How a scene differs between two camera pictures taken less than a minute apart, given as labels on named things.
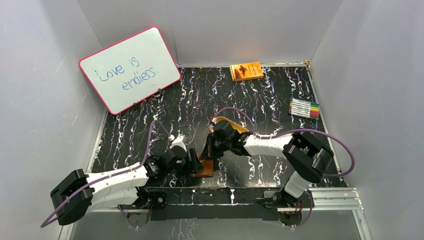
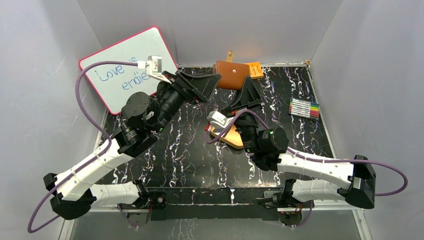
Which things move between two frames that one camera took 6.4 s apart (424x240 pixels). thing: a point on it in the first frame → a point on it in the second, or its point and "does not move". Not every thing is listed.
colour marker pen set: x=304 y=108 does not move
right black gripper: x=209 y=152 → x=249 y=98
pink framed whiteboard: x=128 y=73 does not move
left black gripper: x=192 y=160 → x=187 y=87
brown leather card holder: x=208 y=170 → x=233 y=74
